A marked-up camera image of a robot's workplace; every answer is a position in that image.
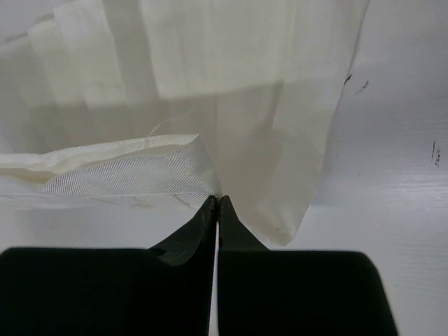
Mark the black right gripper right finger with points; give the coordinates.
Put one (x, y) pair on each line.
(265, 292)

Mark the white pleated skirt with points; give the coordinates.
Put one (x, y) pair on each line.
(157, 105)

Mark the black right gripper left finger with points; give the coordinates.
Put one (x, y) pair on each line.
(162, 290)

